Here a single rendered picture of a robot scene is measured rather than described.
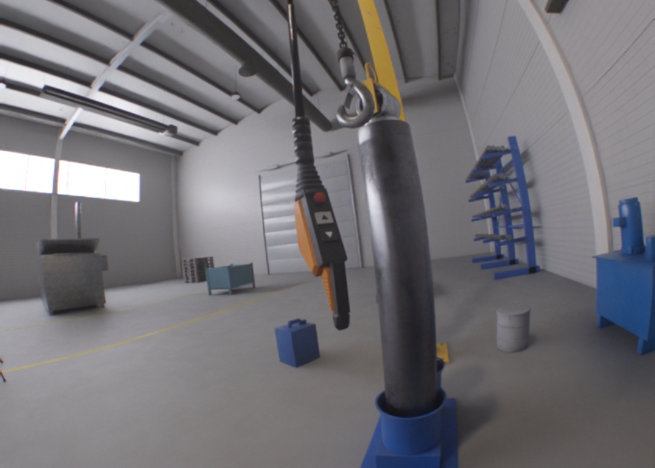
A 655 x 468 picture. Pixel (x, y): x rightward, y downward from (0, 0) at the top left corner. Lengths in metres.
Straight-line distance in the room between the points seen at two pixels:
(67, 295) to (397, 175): 7.29
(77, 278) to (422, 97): 12.45
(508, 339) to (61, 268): 7.89
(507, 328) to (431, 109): 9.77
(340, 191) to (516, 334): 9.38
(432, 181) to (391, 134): 9.50
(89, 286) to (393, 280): 7.26
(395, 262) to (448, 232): 9.43
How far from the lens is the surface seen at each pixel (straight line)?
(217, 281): 7.70
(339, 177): 11.01
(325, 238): 0.55
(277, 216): 11.97
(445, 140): 10.88
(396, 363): 1.07
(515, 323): 2.39
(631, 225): 2.66
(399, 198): 0.96
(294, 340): 2.49
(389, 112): 1.11
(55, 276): 7.48
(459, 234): 10.40
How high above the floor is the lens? 1.06
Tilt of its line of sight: 4 degrees up
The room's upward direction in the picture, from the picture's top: 7 degrees counter-clockwise
